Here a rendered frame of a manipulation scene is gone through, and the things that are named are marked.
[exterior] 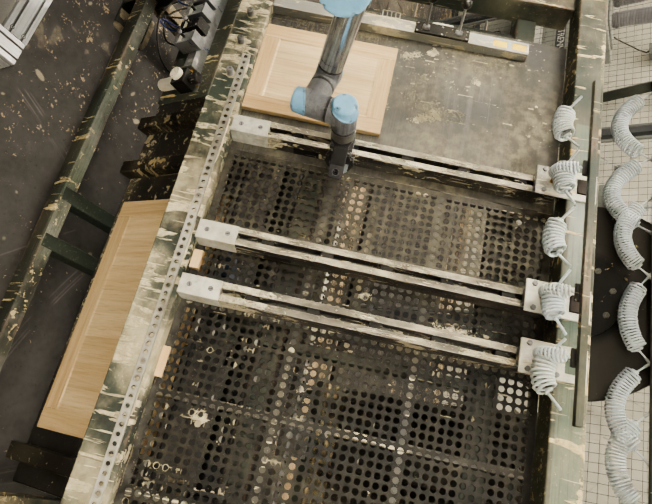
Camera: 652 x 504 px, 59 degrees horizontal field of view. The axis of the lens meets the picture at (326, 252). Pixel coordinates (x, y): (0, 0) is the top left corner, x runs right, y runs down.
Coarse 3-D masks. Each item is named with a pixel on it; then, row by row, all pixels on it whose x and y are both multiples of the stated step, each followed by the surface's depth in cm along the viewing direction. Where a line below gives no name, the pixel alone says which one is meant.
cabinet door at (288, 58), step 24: (264, 48) 206; (288, 48) 207; (312, 48) 207; (360, 48) 208; (384, 48) 208; (264, 72) 203; (288, 72) 203; (312, 72) 204; (360, 72) 204; (384, 72) 204; (264, 96) 199; (288, 96) 200; (360, 96) 200; (384, 96) 200; (312, 120) 196; (360, 120) 196
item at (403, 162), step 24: (240, 120) 189; (264, 120) 189; (264, 144) 192; (288, 144) 188; (312, 144) 186; (360, 144) 187; (384, 168) 189; (408, 168) 186; (432, 168) 184; (456, 168) 187; (480, 168) 185; (552, 168) 172; (576, 168) 170; (504, 192) 186; (528, 192) 183; (552, 192) 178; (576, 192) 179
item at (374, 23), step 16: (288, 0) 212; (304, 16) 213; (320, 16) 211; (368, 16) 210; (384, 16) 211; (384, 32) 211; (400, 32) 210; (464, 48) 210; (480, 48) 208; (496, 48) 207; (528, 48) 207
